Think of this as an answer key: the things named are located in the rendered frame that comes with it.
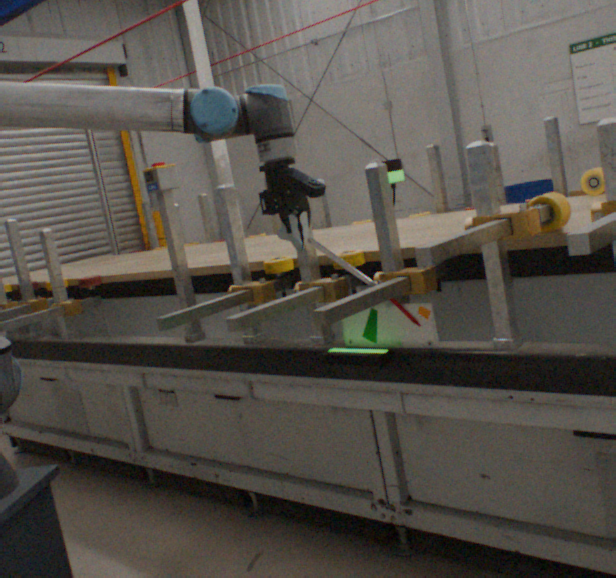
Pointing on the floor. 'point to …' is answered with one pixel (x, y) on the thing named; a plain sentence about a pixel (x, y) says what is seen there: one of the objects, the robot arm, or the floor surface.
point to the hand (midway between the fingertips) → (302, 246)
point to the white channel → (202, 64)
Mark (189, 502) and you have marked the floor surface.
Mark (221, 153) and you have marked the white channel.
